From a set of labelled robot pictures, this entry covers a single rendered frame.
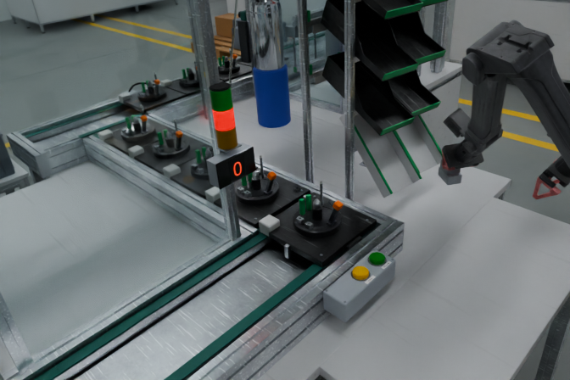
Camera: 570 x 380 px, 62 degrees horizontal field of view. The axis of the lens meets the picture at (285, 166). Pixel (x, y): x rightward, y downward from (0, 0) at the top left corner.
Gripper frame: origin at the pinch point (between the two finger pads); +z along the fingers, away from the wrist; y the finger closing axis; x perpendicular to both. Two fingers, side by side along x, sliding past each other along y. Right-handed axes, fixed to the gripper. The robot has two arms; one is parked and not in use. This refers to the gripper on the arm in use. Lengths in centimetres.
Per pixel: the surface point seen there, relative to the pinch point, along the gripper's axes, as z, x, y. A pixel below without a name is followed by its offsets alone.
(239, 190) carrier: 13, -6, 63
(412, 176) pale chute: 6.7, 0.0, 9.9
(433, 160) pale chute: 13.6, -6.0, -1.4
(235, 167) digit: -18, -3, 64
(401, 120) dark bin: -5.8, -14.2, 13.4
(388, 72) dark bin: -19.6, -22.8, 19.2
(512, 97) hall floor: 263, -129, -212
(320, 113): 80, -59, 17
